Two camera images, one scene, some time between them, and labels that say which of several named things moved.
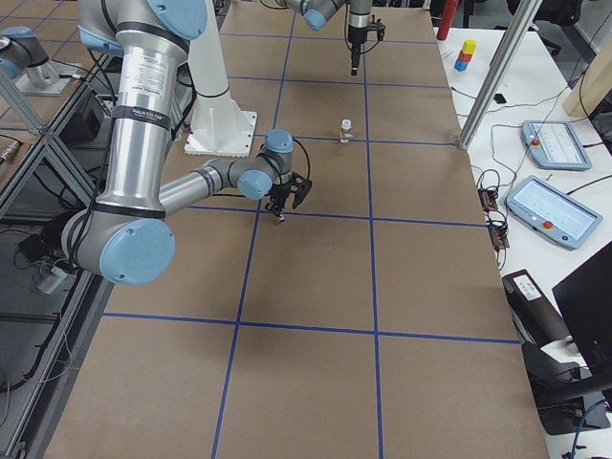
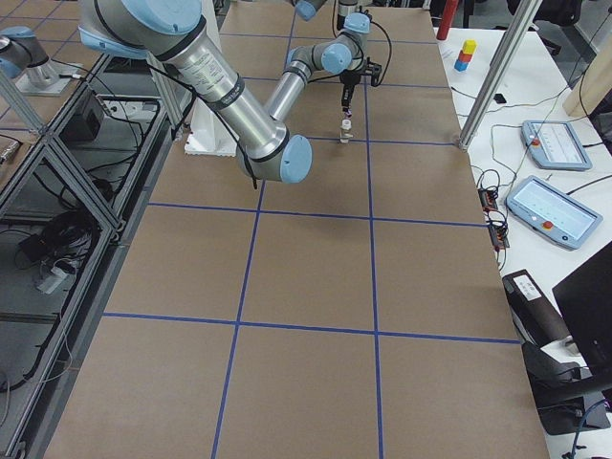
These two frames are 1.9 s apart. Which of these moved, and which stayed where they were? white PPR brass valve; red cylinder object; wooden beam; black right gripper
Moved: black right gripper
Stayed: white PPR brass valve; wooden beam; red cylinder object
